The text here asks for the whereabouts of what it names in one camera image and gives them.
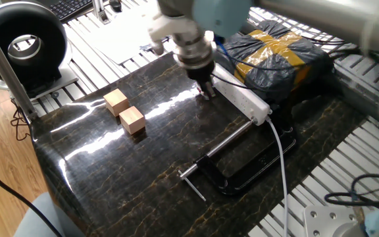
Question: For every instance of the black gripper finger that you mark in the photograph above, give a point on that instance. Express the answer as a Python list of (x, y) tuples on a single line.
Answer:
[(202, 90), (211, 90)]

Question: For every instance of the silver robot mounting plate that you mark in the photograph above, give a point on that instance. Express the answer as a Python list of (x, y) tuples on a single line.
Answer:
[(327, 220)]

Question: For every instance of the white power strip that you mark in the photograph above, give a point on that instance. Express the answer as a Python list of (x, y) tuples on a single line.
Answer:
[(242, 95)]

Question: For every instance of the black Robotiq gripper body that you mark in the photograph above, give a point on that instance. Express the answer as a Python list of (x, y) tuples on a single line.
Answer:
[(201, 74)]

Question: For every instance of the silver stand post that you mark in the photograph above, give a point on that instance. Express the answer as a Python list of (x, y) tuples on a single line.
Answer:
[(100, 11)]

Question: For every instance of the black wrapped package yellow tape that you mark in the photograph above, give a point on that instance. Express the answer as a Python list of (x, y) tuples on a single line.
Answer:
[(275, 75)]

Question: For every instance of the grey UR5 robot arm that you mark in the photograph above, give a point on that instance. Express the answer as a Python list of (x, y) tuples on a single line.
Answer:
[(308, 16)]

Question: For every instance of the black keyboard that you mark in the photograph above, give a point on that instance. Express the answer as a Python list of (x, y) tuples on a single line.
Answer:
[(71, 6)]

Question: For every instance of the black computer mouse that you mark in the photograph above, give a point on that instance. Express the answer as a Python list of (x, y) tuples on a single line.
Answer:
[(115, 5)]

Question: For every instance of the aluminium frame post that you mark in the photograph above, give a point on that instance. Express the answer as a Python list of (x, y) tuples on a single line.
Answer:
[(2, 66)]

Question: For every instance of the light wooden cube block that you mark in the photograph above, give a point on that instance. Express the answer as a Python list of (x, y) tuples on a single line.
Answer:
[(132, 120), (116, 102)]

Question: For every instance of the light blue seat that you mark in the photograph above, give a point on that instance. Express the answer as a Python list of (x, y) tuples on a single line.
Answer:
[(41, 217)]

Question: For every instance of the white paper sheet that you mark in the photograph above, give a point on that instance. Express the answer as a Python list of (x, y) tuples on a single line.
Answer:
[(117, 39)]

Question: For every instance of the black C-clamp steel screw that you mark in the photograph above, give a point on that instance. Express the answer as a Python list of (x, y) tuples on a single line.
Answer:
[(235, 184)]

